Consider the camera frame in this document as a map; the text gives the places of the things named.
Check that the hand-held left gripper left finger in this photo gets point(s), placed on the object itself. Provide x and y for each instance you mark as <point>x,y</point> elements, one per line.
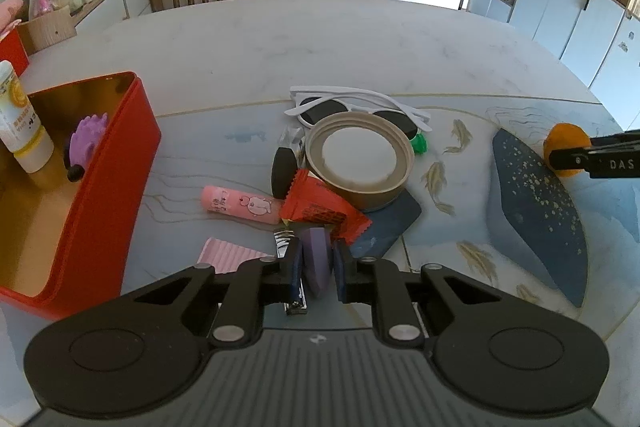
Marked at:
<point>295,268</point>

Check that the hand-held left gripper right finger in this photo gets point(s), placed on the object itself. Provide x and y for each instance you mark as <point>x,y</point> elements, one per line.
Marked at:
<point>342,273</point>

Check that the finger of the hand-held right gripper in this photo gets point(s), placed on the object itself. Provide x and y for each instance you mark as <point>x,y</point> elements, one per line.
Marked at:
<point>617,139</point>
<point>570,159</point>

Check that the orange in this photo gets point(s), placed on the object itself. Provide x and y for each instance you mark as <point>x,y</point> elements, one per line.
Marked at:
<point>565,137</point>

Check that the purple oval block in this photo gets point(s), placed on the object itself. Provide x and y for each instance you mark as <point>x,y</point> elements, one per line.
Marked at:
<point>317,262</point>

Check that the pink tube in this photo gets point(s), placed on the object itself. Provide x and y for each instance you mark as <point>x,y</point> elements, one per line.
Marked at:
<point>235,203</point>

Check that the white sunglasses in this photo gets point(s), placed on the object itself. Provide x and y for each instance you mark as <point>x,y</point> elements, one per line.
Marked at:
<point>350,99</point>

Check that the red tin box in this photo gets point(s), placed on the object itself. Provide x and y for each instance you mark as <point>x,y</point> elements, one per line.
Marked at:
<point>100,217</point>

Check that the silver nail clipper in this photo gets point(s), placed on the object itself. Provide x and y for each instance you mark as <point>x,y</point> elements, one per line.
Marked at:
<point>282,244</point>

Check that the dark blue card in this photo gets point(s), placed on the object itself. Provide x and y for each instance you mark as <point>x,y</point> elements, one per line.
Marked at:
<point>385,227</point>

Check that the red snack packet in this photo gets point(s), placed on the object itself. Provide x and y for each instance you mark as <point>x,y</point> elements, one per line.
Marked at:
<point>310,202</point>

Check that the pink ribbed pad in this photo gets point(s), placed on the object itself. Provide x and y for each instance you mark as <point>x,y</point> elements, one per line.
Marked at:
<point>225,254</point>

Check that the black oval object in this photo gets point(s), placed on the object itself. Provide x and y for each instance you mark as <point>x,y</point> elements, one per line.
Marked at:
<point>282,172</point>

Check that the small green object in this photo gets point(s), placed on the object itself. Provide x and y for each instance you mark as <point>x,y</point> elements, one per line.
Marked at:
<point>420,143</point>

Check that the purple spiky toy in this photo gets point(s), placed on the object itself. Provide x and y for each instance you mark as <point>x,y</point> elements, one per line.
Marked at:
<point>87,139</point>

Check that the white and yellow bottle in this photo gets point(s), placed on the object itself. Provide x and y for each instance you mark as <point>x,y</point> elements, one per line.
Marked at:
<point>20,117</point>

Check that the white sideboard with wooden top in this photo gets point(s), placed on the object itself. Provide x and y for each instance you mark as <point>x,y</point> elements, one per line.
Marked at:
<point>100,7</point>

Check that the red cardboard box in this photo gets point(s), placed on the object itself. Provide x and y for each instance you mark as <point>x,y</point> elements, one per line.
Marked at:
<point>12,52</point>

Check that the pink cloth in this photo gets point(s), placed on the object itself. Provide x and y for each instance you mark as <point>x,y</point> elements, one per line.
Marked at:
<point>10,7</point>

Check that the white wall cabinet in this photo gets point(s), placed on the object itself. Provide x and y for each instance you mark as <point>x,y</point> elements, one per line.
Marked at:
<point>560,7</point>

